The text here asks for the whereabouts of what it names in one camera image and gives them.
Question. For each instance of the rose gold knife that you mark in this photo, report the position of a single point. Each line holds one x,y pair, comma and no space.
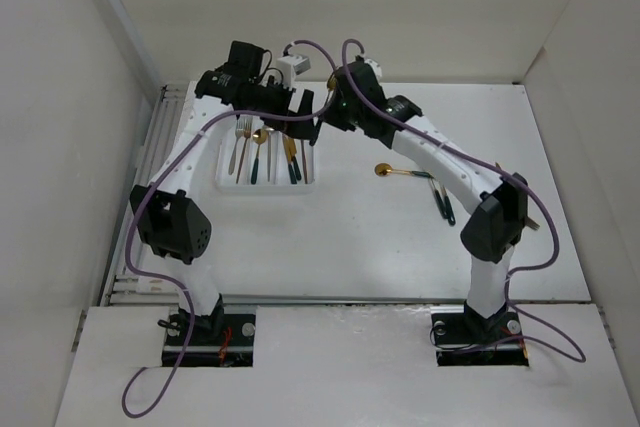
304,161

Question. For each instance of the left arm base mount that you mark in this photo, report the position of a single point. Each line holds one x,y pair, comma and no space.
229,344

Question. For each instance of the rose gold fork long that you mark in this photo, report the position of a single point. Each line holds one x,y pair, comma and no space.
246,135

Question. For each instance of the silver spoon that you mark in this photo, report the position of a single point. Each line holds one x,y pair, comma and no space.
269,132

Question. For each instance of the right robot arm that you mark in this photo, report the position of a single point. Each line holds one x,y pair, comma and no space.
497,206

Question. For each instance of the silver rose fork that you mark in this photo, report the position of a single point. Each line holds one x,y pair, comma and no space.
242,126

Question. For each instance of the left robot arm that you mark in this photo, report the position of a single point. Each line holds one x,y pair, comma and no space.
241,113

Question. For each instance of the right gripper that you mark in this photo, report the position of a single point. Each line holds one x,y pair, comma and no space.
331,114

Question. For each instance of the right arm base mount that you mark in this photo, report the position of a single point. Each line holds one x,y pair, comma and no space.
459,344

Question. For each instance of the white cutlery tray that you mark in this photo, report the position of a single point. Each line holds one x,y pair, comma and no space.
280,183

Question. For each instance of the gold spoon green handle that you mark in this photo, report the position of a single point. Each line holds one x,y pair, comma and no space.
259,137
384,170
331,86

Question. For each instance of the gold fork green handle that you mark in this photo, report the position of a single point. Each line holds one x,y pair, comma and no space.
443,202

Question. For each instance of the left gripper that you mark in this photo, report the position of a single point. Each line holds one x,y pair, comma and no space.
297,129

